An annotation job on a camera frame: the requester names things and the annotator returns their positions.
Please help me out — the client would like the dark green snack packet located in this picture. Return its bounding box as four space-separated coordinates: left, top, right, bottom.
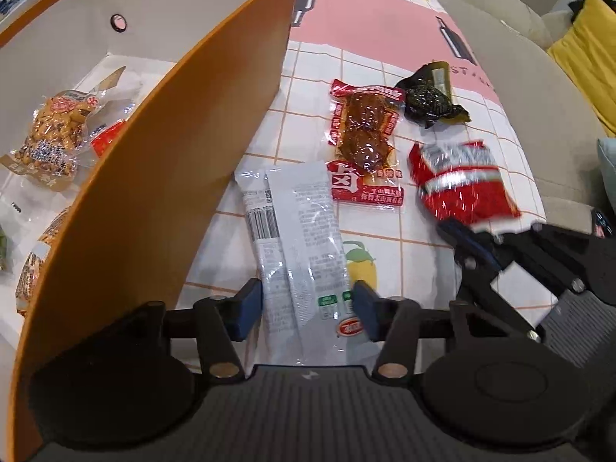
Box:
399 60 471 130

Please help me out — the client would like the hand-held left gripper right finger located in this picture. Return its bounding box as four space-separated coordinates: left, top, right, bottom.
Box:
351 279 511 380

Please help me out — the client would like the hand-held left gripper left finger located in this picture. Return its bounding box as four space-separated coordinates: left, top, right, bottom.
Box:
127 276 264 380

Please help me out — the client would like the black smartphone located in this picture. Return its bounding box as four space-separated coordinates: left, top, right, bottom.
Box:
589 207 616 240

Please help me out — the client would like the yellow pillow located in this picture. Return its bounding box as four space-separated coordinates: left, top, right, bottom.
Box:
546 0 616 138

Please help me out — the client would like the dark red meat packet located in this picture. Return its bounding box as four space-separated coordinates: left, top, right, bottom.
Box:
82 65 142 159

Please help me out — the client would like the orange cardboard box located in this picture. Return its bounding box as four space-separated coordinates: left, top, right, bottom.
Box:
0 0 301 462

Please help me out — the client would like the beige sofa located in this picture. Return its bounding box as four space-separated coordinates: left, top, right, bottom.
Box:
414 0 616 232

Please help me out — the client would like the pink and white checked tablecloth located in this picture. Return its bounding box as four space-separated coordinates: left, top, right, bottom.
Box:
173 0 559 376

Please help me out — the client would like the shiny red snack packet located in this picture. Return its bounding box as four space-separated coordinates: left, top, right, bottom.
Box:
408 139 523 224

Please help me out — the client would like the long white snack packet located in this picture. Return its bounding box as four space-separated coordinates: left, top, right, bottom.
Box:
234 161 367 364

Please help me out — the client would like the dark cloth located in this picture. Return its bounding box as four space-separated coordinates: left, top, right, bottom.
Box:
568 0 600 25

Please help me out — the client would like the red translucent meat packet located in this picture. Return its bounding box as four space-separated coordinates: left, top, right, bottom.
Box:
326 78 406 213

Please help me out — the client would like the light blue pillow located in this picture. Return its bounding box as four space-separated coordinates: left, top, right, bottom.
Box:
597 137 616 184

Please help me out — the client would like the brown cracker packet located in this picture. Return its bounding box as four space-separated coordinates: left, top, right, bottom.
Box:
14 207 73 316

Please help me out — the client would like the peanut snack packet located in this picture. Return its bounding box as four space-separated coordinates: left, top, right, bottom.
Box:
0 89 94 192

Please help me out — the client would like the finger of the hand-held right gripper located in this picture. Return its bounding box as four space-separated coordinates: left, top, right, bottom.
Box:
455 245 540 342
438 219 598 294

